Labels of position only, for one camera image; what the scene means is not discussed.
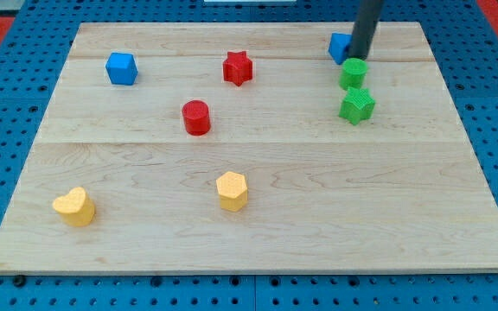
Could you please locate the green cylinder block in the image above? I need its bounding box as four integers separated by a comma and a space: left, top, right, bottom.
339, 58, 368, 90

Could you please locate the light wooden board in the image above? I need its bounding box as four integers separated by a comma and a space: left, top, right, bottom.
0, 22, 498, 276

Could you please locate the green star block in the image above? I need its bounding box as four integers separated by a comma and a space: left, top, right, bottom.
338, 86, 375, 125

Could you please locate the yellow heart block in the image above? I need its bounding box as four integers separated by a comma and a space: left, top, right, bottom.
52, 187, 95, 227

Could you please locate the red cylinder block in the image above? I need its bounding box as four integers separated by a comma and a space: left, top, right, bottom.
182, 100, 211, 136

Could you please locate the yellow hexagon block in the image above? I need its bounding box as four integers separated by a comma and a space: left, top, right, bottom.
216, 171, 248, 212

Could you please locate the blue triangle block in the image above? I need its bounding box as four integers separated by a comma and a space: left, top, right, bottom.
328, 33, 352, 65

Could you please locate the red star block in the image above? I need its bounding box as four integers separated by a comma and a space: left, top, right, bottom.
222, 51, 253, 86

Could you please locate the blue cube block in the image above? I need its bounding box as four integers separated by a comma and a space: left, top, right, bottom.
105, 52, 137, 86

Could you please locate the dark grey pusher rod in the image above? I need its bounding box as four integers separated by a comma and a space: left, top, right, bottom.
348, 0, 385, 60

